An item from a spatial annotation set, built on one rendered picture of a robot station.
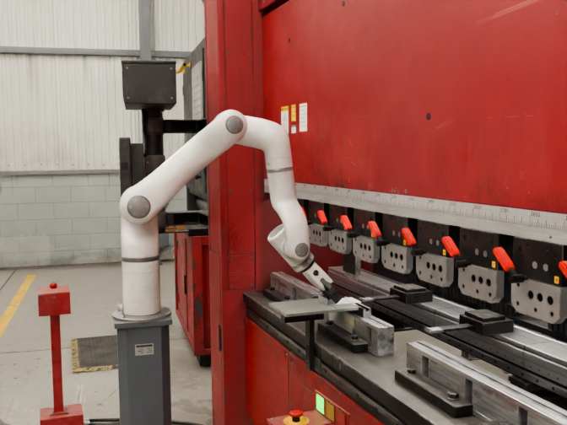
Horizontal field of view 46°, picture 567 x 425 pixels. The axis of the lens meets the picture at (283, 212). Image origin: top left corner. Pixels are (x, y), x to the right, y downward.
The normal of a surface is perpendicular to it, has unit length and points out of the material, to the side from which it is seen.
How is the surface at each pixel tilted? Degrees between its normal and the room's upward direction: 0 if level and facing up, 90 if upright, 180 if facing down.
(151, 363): 90
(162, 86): 90
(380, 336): 90
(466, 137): 90
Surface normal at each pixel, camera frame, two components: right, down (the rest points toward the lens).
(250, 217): 0.34, 0.08
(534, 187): -0.94, 0.04
